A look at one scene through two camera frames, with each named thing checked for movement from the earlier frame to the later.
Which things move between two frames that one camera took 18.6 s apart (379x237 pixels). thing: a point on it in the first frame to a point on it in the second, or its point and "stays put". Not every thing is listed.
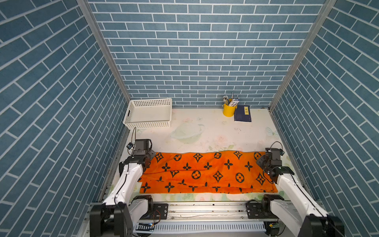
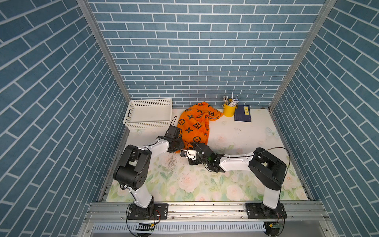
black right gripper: [260, 160] to [194, 162]
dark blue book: [242, 113] stays put
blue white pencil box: [233, 103] stays put
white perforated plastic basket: [148, 113] stays put
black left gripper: [151, 153] to [181, 145]
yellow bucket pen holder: [228, 111] stays put
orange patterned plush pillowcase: [219, 172] to [194, 120]
